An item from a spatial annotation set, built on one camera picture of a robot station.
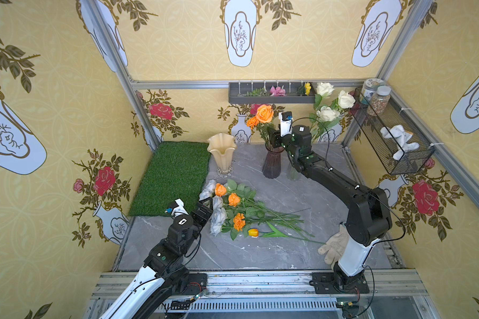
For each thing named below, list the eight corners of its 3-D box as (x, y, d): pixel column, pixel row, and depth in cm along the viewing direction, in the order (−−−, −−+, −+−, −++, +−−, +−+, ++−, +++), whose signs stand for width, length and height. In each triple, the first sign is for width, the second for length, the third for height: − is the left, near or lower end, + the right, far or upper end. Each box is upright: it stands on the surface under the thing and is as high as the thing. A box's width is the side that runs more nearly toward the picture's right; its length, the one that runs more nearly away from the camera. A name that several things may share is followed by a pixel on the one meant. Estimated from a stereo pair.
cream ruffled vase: (211, 179, 107) (205, 152, 90) (213, 160, 115) (208, 132, 98) (235, 179, 107) (234, 152, 90) (235, 160, 115) (234, 132, 98)
